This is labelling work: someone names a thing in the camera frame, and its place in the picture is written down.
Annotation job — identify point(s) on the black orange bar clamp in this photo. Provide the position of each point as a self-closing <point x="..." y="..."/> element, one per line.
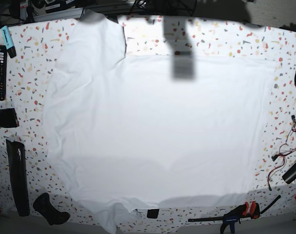
<point x="231" y="218"/>

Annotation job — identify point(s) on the black game controller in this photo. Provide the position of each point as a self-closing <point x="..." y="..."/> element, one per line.
<point x="43" y="206"/>

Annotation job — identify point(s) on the blue highlighter marker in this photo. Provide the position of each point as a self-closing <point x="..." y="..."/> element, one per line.
<point x="8" y="41"/>

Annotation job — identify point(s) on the long black pouch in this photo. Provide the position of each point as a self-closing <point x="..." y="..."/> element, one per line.
<point x="18" y="178"/>

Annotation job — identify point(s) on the thin black rod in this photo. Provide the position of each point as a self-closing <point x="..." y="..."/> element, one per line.
<point x="271" y="204"/>

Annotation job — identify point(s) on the white T-shirt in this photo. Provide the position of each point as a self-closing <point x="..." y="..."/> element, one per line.
<point x="131" y="132"/>

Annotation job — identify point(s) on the black cylinder flashlight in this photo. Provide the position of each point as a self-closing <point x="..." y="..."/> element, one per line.
<point x="290" y="175"/>

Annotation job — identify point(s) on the black flat box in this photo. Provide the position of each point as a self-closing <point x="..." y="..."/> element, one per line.
<point x="8" y="118"/>

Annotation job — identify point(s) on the black TV remote control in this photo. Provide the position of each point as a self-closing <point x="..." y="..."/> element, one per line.
<point x="3" y="64"/>

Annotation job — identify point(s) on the small black case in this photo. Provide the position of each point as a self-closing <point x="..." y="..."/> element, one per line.
<point x="152" y="213"/>

